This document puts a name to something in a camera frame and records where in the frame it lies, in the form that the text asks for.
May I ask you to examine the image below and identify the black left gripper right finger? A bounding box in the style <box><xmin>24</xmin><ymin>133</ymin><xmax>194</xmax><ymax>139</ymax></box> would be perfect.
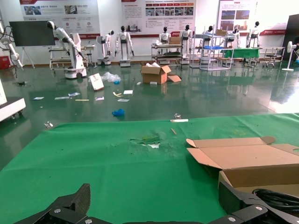
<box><xmin>209</xmin><ymin>181</ymin><xmax>299</xmax><ymax>224</ymax></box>

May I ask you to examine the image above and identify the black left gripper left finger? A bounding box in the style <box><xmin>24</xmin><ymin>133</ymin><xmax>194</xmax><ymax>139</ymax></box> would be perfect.
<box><xmin>14</xmin><ymin>183</ymin><xmax>100</xmax><ymax>224</ymax></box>

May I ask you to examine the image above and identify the black power cable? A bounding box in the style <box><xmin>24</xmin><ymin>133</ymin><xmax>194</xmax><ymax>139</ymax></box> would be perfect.
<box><xmin>251</xmin><ymin>188</ymin><xmax>299</xmax><ymax>212</ymax></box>

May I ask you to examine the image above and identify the open brown cardboard box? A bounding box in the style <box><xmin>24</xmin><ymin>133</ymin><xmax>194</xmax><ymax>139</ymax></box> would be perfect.
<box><xmin>186</xmin><ymin>136</ymin><xmax>299</xmax><ymax>212</ymax></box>

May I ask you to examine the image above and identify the green table cloth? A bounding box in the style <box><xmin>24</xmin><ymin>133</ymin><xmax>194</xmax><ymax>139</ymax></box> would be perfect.
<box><xmin>0</xmin><ymin>113</ymin><xmax>299</xmax><ymax>224</ymax></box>

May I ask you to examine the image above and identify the white machine base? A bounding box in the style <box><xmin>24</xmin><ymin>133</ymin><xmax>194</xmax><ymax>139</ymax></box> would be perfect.
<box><xmin>0</xmin><ymin>79</ymin><xmax>26</xmax><ymax>122</ymax></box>

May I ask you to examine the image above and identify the white red carton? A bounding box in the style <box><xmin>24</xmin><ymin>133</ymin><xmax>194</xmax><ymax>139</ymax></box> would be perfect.
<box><xmin>88</xmin><ymin>72</ymin><xmax>105</xmax><ymax>91</ymax></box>

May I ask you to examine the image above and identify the clear plastic bag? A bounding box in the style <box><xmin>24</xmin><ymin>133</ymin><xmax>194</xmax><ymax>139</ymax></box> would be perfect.
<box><xmin>100</xmin><ymin>71</ymin><xmax>122</xmax><ymax>83</ymax></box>

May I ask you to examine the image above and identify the flat cardboard piece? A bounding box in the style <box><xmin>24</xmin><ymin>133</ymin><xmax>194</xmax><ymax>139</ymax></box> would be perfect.
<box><xmin>167</xmin><ymin>74</ymin><xmax>182</xmax><ymax>83</ymax></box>

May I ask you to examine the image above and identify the white metal rack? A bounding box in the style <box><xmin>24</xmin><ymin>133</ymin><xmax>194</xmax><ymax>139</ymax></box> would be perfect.
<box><xmin>189</xmin><ymin>30</ymin><xmax>235</xmax><ymax>71</ymax></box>

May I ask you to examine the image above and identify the white leaning mobile robot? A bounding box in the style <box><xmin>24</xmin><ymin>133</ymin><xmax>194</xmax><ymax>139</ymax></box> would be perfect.
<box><xmin>46</xmin><ymin>21</ymin><xmax>87</xmax><ymax>79</ymax></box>

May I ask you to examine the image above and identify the green covered table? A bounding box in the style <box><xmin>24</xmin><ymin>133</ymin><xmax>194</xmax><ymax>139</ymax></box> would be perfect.
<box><xmin>221</xmin><ymin>48</ymin><xmax>260</xmax><ymax>59</ymax></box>

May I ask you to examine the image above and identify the black round stool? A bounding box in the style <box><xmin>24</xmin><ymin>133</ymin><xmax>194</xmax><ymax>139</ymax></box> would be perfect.
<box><xmin>265</xmin><ymin>54</ymin><xmax>276</xmax><ymax>68</ymax></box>

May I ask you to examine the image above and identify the large open cardboard carton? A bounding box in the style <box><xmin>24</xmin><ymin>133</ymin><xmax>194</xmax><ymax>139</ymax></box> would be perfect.
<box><xmin>140</xmin><ymin>62</ymin><xmax>172</xmax><ymax>84</ymax></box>

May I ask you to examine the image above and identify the red cabinet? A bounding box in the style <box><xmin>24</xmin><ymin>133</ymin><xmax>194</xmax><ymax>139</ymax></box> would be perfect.
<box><xmin>0</xmin><ymin>56</ymin><xmax>11</xmax><ymax>70</ymax></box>

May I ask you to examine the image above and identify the metal shelf cart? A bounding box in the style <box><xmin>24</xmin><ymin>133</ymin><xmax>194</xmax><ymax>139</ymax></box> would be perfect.
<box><xmin>151</xmin><ymin>43</ymin><xmax>184</xmax><ymax>65</ymax></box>

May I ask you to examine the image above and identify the white humanoid robot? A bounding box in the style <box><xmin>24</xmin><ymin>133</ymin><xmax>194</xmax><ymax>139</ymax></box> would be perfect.
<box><xmin>115</xmin><ymin>25</ymin><xmax>135</xmax><ymax>68</ymax></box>
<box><xmin>246</xmin><ymin>21</ymin><xmax>261</xmax><ymax>49</ymax></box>
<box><xmin>228</xmin><ymin>27</ymin><xmax>241</xmax><ymax>49</ymax></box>
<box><xmin>158</xmin><ymin>26</ymin><xmax>171</xmax><ymax>45</ymax></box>
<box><xmin>179</xmin><ymin>24</ymin><xmax>193</xmax><ymax>65</ymax></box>
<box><xmin>199</xmin><ymin>25</ymin><xmax>214</xmax><ymax>47</ymax></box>
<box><xmin>96</xmin><ymin>29</ymin><xmax>115</xmax><ymax>66</ymax></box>

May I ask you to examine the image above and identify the black screen on stand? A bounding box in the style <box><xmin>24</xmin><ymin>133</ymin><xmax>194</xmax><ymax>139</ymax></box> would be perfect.
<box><xmin>9</xmin><ymin>20</ymin><xmax>56</xmax><ymax>69</ymax></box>

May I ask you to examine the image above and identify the metal frame table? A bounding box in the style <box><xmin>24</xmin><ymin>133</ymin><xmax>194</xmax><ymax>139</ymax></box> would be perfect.
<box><xmin>48</xmin><ymin>44</ymin><xmax>96</xmax><ymax>70</ymax></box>
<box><xmin>259</xmin><ymin>46</ymin><xmax>286</xmax><ymax>68</ymax></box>

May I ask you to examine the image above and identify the white pedestal fan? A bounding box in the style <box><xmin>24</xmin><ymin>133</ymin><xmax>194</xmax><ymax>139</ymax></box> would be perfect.
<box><xmin>281</xmin><ymin>41</ymin><xmax>295</xmax><ymax>71</ymax></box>

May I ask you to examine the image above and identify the black wall panel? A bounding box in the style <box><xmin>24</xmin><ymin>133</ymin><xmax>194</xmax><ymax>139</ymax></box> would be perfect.
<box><xmin>282</xmin><ymin>14</ymin><xmax>299</xmax><ymax>56</ymax></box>

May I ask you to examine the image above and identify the white red wall poster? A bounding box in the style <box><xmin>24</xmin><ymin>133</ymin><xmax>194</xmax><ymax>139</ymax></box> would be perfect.
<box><xmin>218</xmin><ymin>0</ymin><xmax>288</xmax><ymax>36</ymax></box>
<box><xmin>121</xmin><ymin>0</ymin><xmax>196</xmax><ymax>38</ymax></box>
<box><xmin>20</xmin><ymin>0</ymin><xmax>101</xmax><ymax>35</ymax></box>

